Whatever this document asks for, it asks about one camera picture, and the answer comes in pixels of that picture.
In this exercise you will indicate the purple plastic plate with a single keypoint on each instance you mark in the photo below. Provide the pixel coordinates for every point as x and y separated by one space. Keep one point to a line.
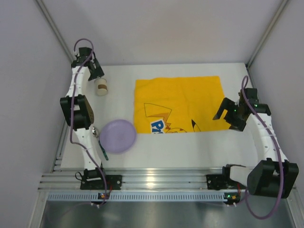
118 136

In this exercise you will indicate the spoon with green handle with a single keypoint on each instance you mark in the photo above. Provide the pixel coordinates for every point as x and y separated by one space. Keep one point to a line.
96 134

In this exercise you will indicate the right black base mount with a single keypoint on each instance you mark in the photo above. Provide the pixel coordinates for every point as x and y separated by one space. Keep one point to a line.
220 182

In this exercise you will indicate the aluminium rail frame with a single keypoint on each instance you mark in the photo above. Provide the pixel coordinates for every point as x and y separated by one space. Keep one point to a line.
136 179

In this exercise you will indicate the paper cup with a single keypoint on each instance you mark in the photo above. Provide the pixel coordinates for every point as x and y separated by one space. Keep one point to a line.
101 88

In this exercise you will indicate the slotted grey cable duct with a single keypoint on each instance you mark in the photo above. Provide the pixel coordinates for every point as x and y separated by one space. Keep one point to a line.
227 197

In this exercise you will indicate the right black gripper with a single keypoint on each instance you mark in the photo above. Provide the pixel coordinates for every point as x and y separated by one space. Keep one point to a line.
232 114

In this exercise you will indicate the yellow pikachu cloth placemat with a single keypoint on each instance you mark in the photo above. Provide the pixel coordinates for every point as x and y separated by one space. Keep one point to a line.
178 105

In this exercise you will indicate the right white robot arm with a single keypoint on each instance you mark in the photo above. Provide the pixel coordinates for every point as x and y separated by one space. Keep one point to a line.
273 172

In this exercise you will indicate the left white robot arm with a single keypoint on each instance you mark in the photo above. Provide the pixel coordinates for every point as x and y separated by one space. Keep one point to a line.
79 117

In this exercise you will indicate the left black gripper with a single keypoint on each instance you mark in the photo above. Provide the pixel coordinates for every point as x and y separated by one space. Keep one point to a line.
96 71

